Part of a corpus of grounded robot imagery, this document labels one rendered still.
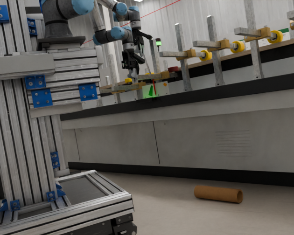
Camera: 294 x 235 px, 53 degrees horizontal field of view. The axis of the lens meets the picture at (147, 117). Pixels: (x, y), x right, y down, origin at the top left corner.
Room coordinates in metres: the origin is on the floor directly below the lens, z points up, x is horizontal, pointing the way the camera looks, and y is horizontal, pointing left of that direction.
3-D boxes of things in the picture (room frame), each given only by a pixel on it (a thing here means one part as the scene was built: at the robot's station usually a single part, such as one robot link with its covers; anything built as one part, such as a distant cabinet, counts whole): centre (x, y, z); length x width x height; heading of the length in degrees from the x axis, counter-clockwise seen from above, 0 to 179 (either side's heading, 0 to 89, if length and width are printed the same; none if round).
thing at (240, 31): (1.65, -0.68, 0.95); 0.50 x 0.04 x 0.04; 136
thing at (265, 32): (1.68, -0.68, 0.95); 0.14 x 0.06 x 0.05; 46
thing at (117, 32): (1.89, 0.10, 1.12); 0.11 x 0.11 x 0.08; 67
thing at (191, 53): (2.03, -0.32, 0.95); 0.14 x 0.06 x 0.05; 46
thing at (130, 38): (1.98, 0.05, 1.12); 0.09 x 0.08 x 0.11; 157
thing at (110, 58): (2.57, 0.23, 0.89); 0.04 x 0.04 x 0.48; 46
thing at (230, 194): (1.82, -0.36, 0.04); 0.30 x 0.08 x 0.08; 46
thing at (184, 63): (2.04, -0.31, 0.93); 0.04 x 0.04 x 0.48; 46
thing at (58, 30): (1.54, 0.38, 1.09); 0.15 x 0.15 x 0.10
